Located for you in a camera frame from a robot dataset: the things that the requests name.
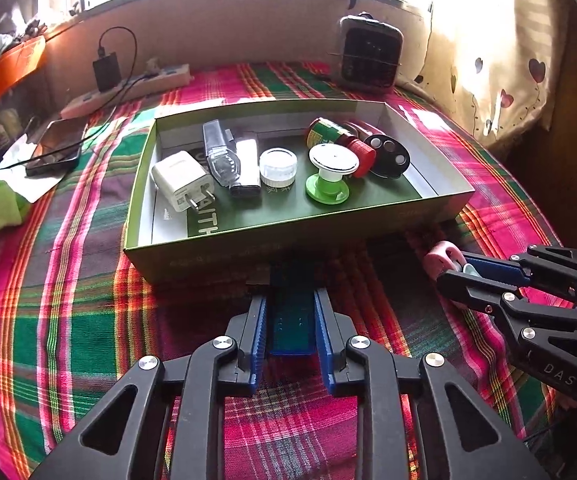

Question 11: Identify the black space heater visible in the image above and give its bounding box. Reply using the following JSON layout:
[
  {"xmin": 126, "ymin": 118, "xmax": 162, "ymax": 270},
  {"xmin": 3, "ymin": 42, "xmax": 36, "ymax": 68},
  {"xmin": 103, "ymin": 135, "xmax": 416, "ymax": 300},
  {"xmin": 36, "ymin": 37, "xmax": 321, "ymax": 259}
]
[{"xmin": 336, "ymin": 12, "xmax": 404, "ymax": 93}]

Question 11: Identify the black round magnet disc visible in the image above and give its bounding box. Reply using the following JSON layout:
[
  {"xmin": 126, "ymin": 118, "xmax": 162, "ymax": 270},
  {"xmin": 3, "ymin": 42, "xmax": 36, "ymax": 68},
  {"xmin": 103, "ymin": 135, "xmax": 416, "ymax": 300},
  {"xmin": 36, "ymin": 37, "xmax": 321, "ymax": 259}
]
[{"xmin": 363, "ymin": 134, "xmax": 413, "ymax": 180}]

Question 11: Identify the brown bottle with red cap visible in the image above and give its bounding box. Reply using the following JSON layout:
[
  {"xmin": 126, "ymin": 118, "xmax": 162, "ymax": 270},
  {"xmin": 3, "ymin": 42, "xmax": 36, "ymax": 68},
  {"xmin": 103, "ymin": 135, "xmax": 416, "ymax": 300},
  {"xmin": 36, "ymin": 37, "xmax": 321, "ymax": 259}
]
[{"xmin": 306, "ymin": 116, "xmax": 377, "ymax": 179}]

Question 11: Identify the green cardboard box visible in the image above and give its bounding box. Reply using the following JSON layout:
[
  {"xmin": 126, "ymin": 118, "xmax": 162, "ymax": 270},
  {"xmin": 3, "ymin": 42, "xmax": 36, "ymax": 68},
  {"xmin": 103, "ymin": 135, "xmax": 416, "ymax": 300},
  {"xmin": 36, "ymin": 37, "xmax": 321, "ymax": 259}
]
[{"xmin": 122, "ymin": 99, "xmax": 475, "ymax": 285}]

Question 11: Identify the white charger plug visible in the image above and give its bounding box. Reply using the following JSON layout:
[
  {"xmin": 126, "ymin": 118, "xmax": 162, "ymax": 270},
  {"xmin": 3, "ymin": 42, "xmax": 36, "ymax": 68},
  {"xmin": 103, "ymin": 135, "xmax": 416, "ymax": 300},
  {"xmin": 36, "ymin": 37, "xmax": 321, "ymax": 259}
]
[{"xmin": 151, "ymin": 151, "xmax": 216, "ymax": 213}]

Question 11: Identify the pink clip with grey piece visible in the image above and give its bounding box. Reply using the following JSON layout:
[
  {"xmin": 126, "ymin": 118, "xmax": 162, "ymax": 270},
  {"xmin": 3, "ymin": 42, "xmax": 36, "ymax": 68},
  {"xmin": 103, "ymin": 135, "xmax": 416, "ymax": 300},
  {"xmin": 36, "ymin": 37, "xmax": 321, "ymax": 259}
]
[{"xmin": 423, "ymin": 241, "xmax": 469, "ymax": 281}]

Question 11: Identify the small white jar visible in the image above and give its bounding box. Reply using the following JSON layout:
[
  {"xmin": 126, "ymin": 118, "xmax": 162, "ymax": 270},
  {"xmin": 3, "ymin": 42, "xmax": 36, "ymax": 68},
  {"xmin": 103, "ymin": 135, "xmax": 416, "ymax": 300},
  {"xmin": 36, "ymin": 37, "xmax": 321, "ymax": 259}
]
[{"xmin": 258, "ymin": 147, "xmax": 298, "ymax": 187}]

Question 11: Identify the clear plastic container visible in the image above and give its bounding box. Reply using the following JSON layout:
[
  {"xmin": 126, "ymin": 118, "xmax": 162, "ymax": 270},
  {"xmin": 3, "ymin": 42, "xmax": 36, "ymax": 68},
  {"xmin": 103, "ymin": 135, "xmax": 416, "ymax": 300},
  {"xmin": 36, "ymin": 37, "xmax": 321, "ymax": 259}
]
[{"xmin": 0, "ymin": 92, "xmax": 36, "ymax": 158}]

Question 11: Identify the green spool with white top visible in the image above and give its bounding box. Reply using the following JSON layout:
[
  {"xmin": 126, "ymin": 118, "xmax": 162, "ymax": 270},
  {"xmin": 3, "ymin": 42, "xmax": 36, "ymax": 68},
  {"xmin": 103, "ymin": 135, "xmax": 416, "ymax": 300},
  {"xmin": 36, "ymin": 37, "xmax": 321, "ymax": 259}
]
[{"xmin": 305, "ymin": 143, "xmax": 360, "ymax": 206}]

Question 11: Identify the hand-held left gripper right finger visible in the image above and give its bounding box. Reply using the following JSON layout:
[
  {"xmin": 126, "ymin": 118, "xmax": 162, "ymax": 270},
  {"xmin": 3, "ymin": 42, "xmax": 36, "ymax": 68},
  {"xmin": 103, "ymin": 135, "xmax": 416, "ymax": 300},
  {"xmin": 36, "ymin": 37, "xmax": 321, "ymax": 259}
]
[{"xmin": 313, "ymin": 287, "xmax": 552, "ymax": 480}]

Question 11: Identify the black smartphone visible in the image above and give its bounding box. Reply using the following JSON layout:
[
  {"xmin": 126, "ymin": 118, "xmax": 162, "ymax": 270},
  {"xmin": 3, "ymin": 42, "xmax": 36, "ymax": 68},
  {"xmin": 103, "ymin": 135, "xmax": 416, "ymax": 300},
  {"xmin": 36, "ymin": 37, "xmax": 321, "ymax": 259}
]
[{"xmin": 25, "ymin": 117, "xmax": 89, "ymax": 177}]

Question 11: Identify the white power strip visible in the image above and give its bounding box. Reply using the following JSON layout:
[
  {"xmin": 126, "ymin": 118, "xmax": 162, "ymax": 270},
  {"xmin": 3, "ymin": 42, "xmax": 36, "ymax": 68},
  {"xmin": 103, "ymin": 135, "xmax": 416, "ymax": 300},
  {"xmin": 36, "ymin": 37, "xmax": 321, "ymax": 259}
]
[{"xmin": 61, "ymin": 62, "xmax": 192, "ymax": 117}]

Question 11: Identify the black charging cable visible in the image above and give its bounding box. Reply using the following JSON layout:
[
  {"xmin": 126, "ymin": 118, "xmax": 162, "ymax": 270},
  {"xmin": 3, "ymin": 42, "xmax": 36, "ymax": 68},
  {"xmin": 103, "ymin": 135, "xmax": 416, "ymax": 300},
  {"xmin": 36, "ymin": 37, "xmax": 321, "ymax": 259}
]
[{"xmin": 23, "ymin": 27, "xmax": 142, "ymax": 166}]

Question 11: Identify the plaid blanket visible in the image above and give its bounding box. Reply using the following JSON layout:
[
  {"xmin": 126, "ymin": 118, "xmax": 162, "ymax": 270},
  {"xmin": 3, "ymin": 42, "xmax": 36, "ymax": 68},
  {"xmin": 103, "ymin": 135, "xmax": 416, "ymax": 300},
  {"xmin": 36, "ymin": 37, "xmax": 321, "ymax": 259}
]
[{"xmin": 0, "ymin": 60, "xmax": 569, "ymax": 480}]

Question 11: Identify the black power adapter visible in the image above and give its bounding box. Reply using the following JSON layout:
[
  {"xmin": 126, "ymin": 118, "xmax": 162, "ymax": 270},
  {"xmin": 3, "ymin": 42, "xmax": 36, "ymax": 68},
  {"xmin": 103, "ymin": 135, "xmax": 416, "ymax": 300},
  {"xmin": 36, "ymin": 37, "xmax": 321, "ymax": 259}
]
[{"xmin": 92, "ymin": 52, "xmax": 122, "ymax": 93}]

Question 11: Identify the white paper sheet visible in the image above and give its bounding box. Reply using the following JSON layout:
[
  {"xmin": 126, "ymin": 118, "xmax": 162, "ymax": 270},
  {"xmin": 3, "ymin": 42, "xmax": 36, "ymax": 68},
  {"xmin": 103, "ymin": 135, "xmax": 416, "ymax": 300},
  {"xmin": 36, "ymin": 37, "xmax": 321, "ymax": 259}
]
[{"xmin": 0, "ymin": 135, "xmax": 72, "ymax": 204}]

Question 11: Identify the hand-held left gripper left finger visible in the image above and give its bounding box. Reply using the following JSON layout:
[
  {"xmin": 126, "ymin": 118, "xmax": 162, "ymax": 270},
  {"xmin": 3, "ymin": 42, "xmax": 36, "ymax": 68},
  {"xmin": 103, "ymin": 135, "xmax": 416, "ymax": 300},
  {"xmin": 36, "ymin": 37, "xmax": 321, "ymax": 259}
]
[{"xmin": 28, "ymin": 287, "xmax": 269, "ymax": 480}]

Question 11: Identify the dark rectangular case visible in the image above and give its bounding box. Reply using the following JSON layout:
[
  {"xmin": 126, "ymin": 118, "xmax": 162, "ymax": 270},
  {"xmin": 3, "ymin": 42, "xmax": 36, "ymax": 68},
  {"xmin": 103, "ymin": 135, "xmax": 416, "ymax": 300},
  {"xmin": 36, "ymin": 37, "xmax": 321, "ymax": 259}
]
[{"xmin": 267, "ymin": 259, "xmax": 319, "ymax": 358}]

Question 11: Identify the black silver lighter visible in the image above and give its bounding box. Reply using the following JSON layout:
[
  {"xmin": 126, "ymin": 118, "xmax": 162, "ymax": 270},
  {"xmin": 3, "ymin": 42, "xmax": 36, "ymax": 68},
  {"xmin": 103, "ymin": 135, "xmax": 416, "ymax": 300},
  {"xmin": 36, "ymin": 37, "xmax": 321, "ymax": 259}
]
[{"xmin": 228, "ymin": 137, "xmax": 262, "ymax": 200}]

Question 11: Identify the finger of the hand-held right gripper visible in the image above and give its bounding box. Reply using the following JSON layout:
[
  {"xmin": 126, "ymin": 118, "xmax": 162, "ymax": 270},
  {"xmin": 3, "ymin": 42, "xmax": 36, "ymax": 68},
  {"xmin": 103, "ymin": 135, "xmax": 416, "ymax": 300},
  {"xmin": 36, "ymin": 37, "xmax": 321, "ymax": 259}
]
[
  {"xmin": 461, "ymin": 244, "xmax": 577, "ymax": 291},
  {"xmin": 436, "ymin": 269, "xmax": 577, "ymax": 356}
]

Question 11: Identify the orange box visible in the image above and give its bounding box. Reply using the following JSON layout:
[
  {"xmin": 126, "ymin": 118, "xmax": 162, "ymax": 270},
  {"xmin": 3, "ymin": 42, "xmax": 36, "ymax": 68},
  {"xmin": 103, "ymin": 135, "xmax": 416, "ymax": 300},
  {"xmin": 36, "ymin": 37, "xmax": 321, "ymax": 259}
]
[{"xmin": 0, "ymin": 35, "xmax": 48, "ymax": 113}]

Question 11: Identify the heart print curtain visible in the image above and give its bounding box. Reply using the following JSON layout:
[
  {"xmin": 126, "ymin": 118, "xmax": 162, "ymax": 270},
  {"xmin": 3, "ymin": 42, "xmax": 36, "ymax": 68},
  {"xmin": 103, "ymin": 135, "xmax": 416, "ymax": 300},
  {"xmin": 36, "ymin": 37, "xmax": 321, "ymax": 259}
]
[{"xmin": 416, "ymin": 0, "xmax": 569, "ymax": 148}]

